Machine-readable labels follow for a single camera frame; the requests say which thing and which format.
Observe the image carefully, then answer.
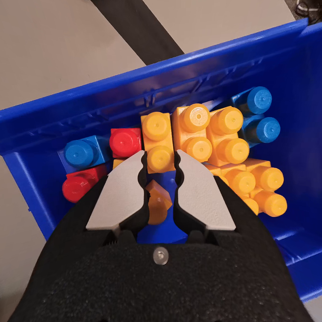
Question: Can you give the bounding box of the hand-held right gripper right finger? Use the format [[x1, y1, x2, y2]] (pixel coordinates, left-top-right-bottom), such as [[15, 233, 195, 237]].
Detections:
[[174, 149, 237, 236]]

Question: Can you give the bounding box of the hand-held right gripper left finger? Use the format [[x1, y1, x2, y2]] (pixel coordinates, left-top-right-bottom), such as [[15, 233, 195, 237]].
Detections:
[[86, 150, 150, 237]]

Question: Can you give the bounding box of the pile of mixed toy blocks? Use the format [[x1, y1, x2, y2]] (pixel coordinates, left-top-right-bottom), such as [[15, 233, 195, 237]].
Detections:
[[62, 86, 288, 225]]

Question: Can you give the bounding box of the blue plastic bin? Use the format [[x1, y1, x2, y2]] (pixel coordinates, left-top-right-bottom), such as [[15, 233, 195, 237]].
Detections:
[[0, 18, 322, 303]]

